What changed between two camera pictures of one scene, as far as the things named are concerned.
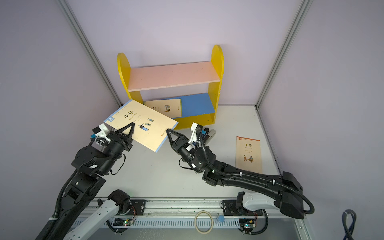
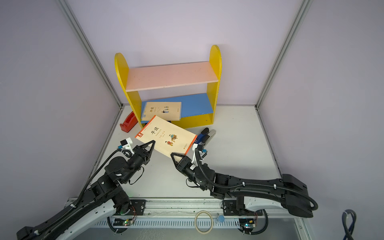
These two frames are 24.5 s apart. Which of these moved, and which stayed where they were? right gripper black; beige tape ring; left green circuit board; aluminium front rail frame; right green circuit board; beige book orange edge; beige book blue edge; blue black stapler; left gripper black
Moved: right gripper black; beige book orange edge; beige book blue edge; left gripper black
Stayed: blue black stapler; beige tape ring; aluminium front rail frame; left green circuit board; right green circuit board
